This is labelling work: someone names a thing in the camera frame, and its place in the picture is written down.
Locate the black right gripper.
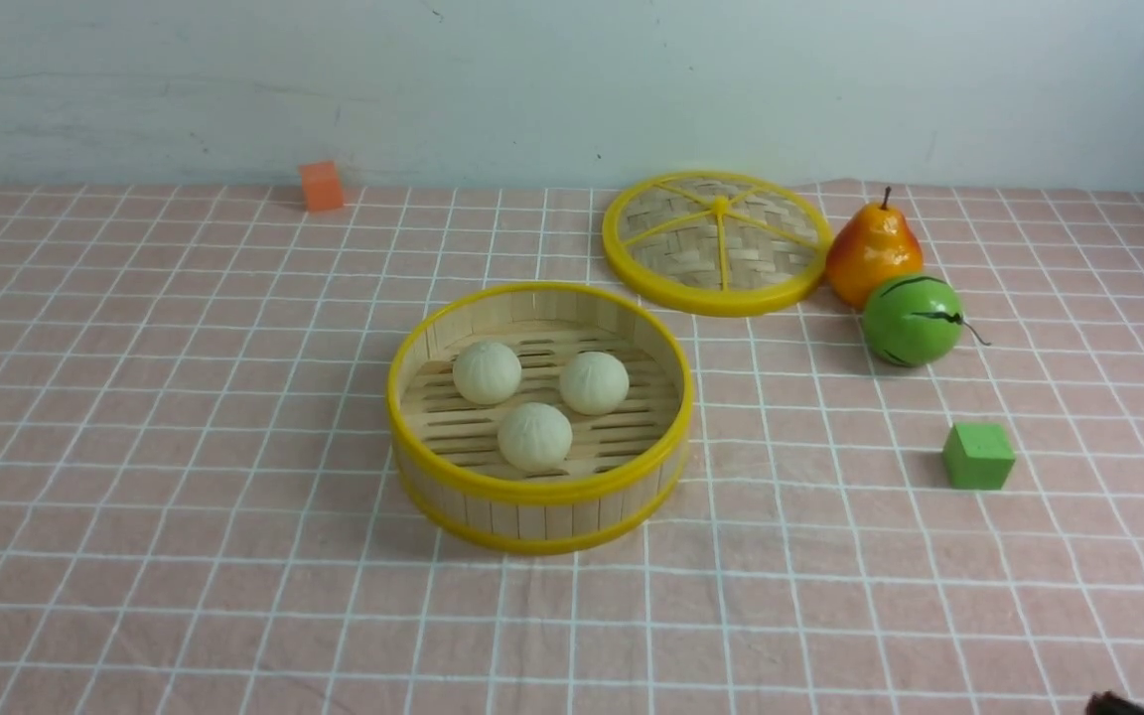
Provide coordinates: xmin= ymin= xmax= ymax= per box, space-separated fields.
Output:
xmin=1086 ymin=691 xmax=1144 ymax=715

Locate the orange cube block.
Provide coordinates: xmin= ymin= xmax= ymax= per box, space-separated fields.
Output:
xmin=297 ymin=160 xmax=345 ymax=213

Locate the orange yellow toy pear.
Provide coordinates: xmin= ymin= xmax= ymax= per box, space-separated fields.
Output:
xmin=823 ymin=186 xmax=925 ymax=312

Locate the green cube block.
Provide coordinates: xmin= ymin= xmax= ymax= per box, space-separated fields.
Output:
xmin=942 ymin=421 xmax=1017 ymax=492

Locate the green toy watermelon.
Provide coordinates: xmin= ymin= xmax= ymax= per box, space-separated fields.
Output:
xmin=861 ymin=272 xmax=991 ymax=370

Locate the pink checked tablecloth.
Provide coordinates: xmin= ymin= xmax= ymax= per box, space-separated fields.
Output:
xmin=0 ymin=186 xmax=1144 ymax=714

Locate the bamboo steamer tray yellow rim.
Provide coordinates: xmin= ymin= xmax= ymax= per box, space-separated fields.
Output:
xmin=386 ymin=281 xmax=694 ymax=555

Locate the white bun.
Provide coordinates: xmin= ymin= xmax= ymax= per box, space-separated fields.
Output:
xmin=496 ymin=402 xmax=573 ymax=474
xmin=559 ymin=352 xmax=630 ymax=416
xmin=451 ymin=341 xmax=522 ymax=404

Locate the woven steamer lid yellow rim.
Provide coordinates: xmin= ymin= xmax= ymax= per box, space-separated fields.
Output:
xmin=601 ymin=170 xmax=832 ymax=318

